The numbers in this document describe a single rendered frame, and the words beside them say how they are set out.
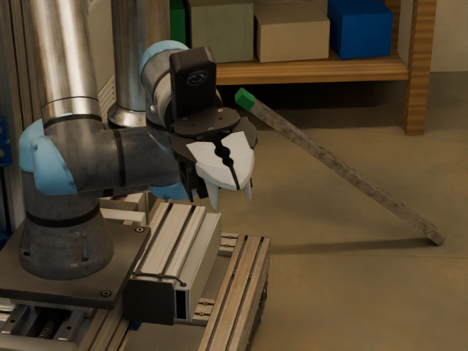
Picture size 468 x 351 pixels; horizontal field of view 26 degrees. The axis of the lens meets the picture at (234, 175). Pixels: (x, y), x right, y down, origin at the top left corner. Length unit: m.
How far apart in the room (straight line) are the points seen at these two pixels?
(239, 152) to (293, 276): 2.06
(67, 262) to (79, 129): 0.37
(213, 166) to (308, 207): 2.43
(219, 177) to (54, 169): 0.31
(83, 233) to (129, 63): 0.28
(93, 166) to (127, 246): 0.44
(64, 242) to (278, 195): 1.98
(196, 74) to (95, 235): 0.60
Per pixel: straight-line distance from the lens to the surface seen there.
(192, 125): 1.09
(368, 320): 2.91
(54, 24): 1.32
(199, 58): 1.05
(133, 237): 1.70
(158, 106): 1.19
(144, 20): 1.47
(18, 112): 1.75
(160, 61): 1.24
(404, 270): 3.14
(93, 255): 1.61
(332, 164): 3.06
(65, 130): 1.27
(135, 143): 1.27
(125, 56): 1.50
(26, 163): 1.55
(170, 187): 1.29
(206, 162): 1.02
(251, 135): 1.05
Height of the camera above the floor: 1.70
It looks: 28 degrees down
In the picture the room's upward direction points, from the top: straight up
